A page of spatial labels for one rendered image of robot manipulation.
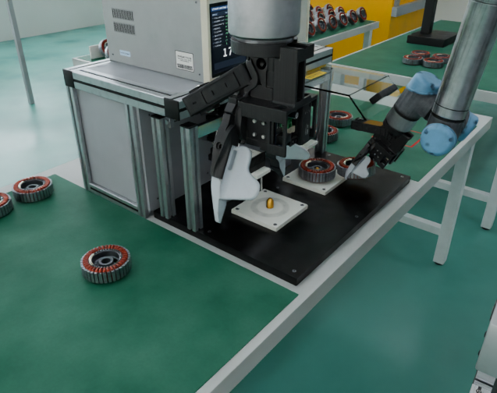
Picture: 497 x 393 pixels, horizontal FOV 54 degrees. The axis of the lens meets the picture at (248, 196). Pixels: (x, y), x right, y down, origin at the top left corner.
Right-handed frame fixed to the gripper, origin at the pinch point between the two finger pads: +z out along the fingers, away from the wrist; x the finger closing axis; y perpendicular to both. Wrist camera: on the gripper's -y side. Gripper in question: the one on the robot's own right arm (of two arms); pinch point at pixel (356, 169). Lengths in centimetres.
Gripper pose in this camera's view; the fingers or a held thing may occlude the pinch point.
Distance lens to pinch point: 149.3
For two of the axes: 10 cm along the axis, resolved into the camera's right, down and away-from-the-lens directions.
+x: 6.9, -3.5, 6.4
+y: 6.5, 6.8, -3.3
